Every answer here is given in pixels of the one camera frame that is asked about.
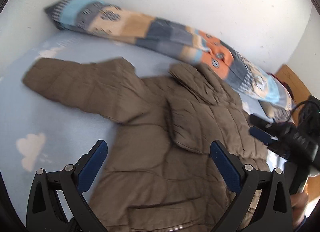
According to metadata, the black cable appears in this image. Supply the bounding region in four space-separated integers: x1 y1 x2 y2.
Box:
287 100 316 125

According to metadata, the light blue cloud bedsheet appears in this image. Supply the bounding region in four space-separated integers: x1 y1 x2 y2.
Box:
0 29 288 232

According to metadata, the person right hand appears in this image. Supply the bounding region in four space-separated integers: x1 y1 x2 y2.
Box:
290 191 309 229

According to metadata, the brown puffer jacket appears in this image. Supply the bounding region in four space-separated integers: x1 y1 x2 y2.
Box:
23 58 268 231

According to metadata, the patchwork rolled blanket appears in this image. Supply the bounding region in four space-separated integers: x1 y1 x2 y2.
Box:
44 0 293 111

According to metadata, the wooden headboard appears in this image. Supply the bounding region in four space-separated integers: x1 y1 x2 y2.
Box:
276 64 319 216

